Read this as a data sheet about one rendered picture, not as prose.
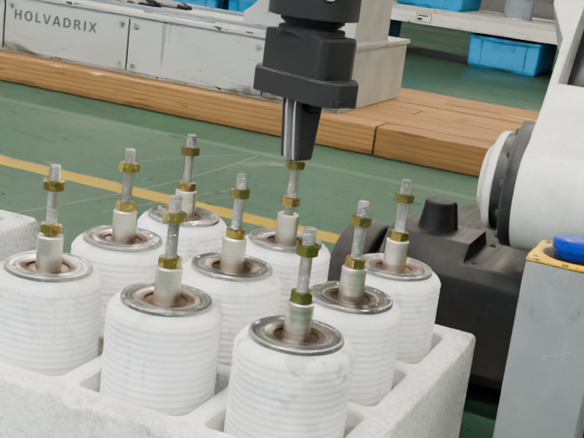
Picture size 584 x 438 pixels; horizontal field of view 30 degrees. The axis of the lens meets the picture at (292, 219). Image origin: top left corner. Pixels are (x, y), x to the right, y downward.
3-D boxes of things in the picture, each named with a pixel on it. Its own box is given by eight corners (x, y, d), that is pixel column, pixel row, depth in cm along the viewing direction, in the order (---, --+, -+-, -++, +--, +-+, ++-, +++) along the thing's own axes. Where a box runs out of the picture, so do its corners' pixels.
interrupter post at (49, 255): (63, 268, 95) (66, 232, 95) (60, 276, 93) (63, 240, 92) (36, 265, 95) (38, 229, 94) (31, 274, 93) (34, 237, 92)
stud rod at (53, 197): (41, 250, 93) (47, 164, 91) (47, 248, 94) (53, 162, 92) (51, 252, 93) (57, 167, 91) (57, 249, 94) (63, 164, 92)
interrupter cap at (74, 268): (96, 262, 98) (97, 255, 98) (87, 289, 91) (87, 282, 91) (11, 254, 97) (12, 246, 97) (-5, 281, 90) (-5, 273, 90)
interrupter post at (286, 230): (282, 248, 109) (287, 217, 108) (268, 242, 111) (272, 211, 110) (301, 247, 111) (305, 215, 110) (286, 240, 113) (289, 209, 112)
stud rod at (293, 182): (293, 222, 110) (303, 149, 108) (283, 221, 110) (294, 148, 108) (291, 219, 111) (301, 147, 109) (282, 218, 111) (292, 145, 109)
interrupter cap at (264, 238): (279, 259, 106) (280, 252, 106) (232, 237, 111) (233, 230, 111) (336, 252, 111) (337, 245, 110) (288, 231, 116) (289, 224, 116)
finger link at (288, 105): (304, 155, 110) (312, 95, 108) (281, 157, 108) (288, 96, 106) (293, 152, 111) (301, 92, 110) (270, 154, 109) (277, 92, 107)
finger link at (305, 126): (287, 159, 107) (295, 97, 106) (310, 157, 109) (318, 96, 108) (298, 163, 106) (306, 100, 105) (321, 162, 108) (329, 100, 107)
